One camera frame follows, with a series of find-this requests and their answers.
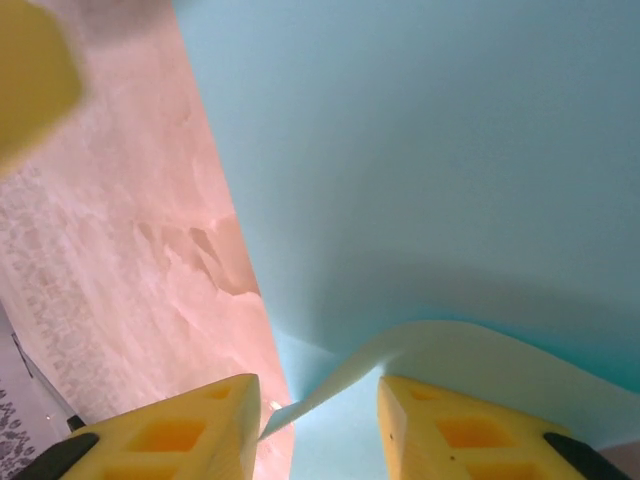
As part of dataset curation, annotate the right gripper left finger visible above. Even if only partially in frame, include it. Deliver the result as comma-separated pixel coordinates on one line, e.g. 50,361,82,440
47,373,264,480

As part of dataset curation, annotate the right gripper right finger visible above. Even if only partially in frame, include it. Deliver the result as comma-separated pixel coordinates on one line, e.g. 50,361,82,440
377,374,634,480

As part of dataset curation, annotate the teal paper sheet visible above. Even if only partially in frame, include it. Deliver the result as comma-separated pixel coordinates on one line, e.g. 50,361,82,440
172,0,640,480

